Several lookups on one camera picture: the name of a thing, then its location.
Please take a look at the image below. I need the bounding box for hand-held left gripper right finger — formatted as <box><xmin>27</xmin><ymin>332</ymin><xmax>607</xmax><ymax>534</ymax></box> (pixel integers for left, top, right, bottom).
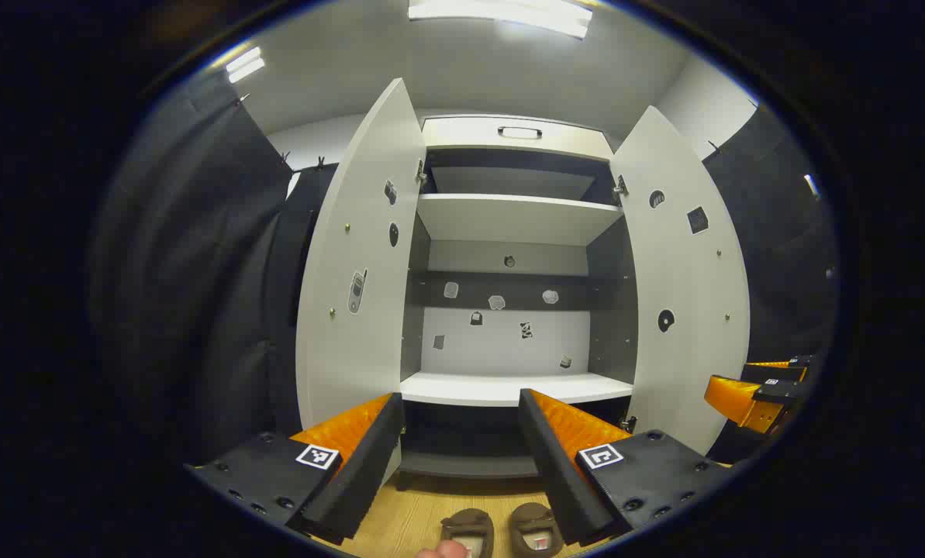
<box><xmin>518</xmin><ymin>387</ymin><xmax>734</xmax><ymax>547</ymax></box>

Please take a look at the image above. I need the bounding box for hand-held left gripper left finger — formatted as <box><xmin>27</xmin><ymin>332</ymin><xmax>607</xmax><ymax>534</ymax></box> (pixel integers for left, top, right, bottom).
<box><xmin>185</xmin><ymin>392</ymin><xmax>406</xmax><ymax>547</ymax></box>

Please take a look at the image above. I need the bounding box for brown fuzzy shoe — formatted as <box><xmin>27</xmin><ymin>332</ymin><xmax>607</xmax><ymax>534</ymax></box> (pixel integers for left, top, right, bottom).
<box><xmin>509</xmin><ymin>502</ymin><xmax>564</xmax><ymax>558</ymax></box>
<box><xmin>440</xmin><ymin>508</ymin><xmax>495</xmax><ymax>558</ymax></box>

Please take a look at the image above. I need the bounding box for white cabinet door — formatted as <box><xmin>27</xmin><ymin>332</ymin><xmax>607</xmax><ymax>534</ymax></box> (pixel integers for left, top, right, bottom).
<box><xmin>295</xmin><ymin>77</ymin><xmax>428</xmax><ymax>489</ymax></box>
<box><xmin>609</xmin><ymin>106</ymin><xmax>751</xmax><ymax>456</ymax></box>

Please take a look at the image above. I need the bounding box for white shoe cabinet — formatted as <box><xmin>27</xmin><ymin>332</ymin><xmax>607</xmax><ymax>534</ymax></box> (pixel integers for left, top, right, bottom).
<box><xmin>400</xmin><ymin>115</ymin><xmax>637</xmax><ymax>493</ymax></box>

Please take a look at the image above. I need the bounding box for black backdrop cloth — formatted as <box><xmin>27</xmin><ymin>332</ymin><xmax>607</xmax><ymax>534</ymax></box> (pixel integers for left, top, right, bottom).
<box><xmin>94</xmin><ymin>70</ymin><xmax>339</xmax><ymax>466</ymax></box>
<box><xmin>702</xmin><ymin>105</ymin><xmax>839</xmax><ymax>365</ymax></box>

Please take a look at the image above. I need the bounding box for small ceiling light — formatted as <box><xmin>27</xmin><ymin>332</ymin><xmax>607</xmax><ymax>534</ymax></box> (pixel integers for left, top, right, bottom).
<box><xmin>226</xmin><ymin>46</ymin><xmax>265</xmax><ymax>84</ymax></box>

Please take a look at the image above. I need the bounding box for long ceiling light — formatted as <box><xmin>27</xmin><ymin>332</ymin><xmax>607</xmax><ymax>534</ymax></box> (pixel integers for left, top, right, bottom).
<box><xmin>408</xmin><ymin>0</ymin><xmax>593</xmax><ymax>40</ymax></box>

